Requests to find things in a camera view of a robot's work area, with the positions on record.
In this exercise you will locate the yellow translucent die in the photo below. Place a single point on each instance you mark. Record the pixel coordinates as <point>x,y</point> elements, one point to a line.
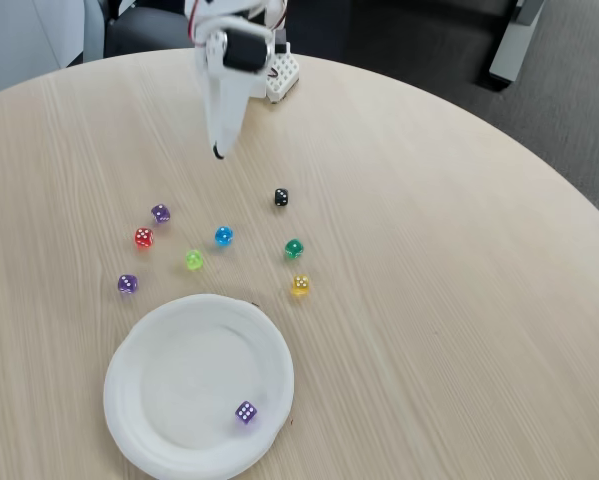
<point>300,286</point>

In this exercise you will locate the light grey cabinet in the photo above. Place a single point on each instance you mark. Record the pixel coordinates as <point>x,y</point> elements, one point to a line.
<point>19,40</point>

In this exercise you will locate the dark green translucent die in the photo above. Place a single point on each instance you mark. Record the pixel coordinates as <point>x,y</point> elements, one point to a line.
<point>294,249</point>

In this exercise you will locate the grey desk leg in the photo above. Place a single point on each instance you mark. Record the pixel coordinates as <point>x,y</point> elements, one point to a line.
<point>509,45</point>

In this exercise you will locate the purple translucent die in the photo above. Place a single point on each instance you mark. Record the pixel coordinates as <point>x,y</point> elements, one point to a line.
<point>127,284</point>
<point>246,413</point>
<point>160,213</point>

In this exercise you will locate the black die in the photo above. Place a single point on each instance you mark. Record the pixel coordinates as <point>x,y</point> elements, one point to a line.
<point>281,197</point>

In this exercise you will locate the white paper plate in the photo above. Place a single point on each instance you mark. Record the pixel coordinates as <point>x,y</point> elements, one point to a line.
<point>189,380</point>

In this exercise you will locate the light green translucent die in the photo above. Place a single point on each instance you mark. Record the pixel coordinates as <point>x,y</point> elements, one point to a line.
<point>194,260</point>

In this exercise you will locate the red translucent die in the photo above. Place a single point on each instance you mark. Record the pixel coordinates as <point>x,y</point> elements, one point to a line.
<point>144,237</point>

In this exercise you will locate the dark office chair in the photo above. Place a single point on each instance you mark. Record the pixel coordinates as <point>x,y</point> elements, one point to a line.
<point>149,30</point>

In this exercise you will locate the blue translucent die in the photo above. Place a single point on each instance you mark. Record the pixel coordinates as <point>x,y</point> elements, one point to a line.
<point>223,236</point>

